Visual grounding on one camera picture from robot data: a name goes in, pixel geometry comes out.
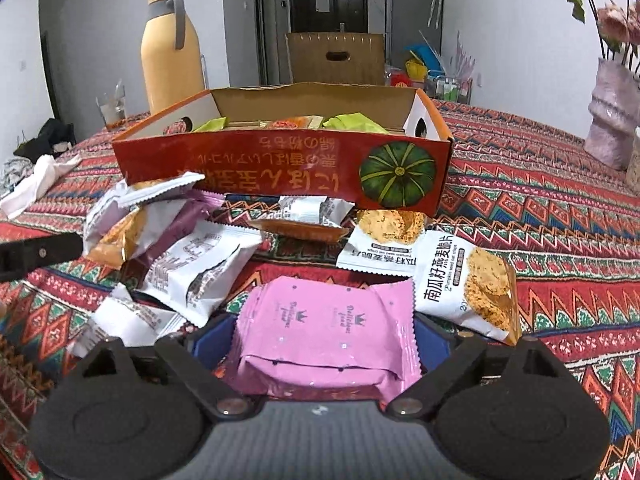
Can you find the orange crumb snack packet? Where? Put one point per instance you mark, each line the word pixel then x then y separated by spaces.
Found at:
pixel 287 122

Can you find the plain white snack packet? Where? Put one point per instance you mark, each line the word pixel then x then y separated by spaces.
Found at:
pixel 130 317

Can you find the dark wooden door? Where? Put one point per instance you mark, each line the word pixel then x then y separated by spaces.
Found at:
pixel 305 10

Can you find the grey refrigerator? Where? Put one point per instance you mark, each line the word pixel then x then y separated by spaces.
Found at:
pixel 405 20

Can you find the red gift box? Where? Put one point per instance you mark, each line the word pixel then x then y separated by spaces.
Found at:
pixel 400 80

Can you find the white jagged-edge snack packet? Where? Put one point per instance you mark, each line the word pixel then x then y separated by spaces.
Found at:
pixel 125 200

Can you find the small white grey-print packet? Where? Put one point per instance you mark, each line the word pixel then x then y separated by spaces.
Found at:
pixel 300 208

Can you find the paper notice on door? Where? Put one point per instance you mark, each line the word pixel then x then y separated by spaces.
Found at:
pixel 325 0

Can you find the purple decorative grass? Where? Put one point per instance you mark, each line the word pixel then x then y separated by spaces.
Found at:
pixel 462 57

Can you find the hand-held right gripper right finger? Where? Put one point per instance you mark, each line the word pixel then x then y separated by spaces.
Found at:
pixel 430 342

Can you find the dried rose bouquet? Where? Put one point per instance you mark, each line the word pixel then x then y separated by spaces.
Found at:
pixel 617 22

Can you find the brown cardboard box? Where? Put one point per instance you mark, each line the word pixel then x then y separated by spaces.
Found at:
pixel 310 65

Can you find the white cloth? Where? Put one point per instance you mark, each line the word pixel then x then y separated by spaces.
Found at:
pixel 35 185

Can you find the grey clothes pile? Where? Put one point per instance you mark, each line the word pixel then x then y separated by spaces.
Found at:
pixel 12 170

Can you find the flat brown snack packet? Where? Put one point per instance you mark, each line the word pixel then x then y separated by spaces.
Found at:
pixel 305 232

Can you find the yellow thermos jug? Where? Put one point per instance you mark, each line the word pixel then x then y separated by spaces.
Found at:
pixel 170 60

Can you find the dark purple snack packet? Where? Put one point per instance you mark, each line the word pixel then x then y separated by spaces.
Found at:
pixel 175 220

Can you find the green snack packet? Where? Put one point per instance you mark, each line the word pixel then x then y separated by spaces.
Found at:
pixel 212 125
pixel 355 122

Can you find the red pumpkin-print cardboard box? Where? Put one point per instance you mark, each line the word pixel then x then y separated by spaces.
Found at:
pixel 280 170

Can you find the yellow plastic item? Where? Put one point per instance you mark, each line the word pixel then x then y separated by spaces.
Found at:
pixel 415 69

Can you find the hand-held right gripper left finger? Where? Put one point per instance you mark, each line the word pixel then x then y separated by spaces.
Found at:
pixel 207 345

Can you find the pink ceramic vase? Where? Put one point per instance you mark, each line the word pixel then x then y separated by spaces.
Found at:
pixel 612 110

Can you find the blue plastic item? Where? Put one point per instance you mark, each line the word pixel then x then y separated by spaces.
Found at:
pixel 422 55

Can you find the pink snack packet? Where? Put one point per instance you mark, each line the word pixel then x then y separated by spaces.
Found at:
pixel 320 330

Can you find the clear drinking glass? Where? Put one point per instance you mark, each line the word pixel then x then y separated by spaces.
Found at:
pixel 112 110

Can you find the white oat crisp packet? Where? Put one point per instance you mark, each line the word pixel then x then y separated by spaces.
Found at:
pixel 450 290

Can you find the large white grey-print packet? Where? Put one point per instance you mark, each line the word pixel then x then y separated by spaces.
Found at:
pixel 200 255

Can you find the black bag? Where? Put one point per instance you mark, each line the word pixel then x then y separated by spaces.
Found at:
pixel 50 135

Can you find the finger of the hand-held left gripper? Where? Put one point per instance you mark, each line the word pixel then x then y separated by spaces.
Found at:
pixel 40 256

